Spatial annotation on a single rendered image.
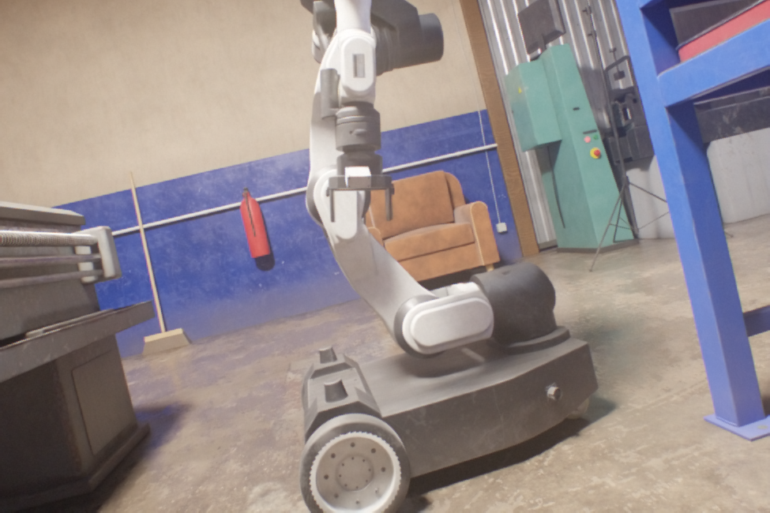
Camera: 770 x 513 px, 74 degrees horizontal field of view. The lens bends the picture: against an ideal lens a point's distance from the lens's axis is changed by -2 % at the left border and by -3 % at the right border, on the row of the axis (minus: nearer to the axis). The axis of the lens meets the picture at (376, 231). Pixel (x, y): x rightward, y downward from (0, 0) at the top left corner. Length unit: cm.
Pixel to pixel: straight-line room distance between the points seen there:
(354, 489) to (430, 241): 288
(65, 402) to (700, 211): 163
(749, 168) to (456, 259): 211
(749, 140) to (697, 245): 335
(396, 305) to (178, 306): 361
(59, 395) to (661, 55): 168
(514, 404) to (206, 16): 437
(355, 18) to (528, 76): 314
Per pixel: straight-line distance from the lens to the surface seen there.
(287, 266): 451
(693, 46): 109
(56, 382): 174
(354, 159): 99
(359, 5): 108
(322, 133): 120
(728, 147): 432
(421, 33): 129
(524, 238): 477
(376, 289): 118
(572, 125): 401
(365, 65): 101
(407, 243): 375
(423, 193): 415
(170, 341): 458
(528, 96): 409
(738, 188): 434
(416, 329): 116
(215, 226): 459
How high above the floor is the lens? 51
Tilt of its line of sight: level
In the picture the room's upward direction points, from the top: 14 degrees counter-clockwise
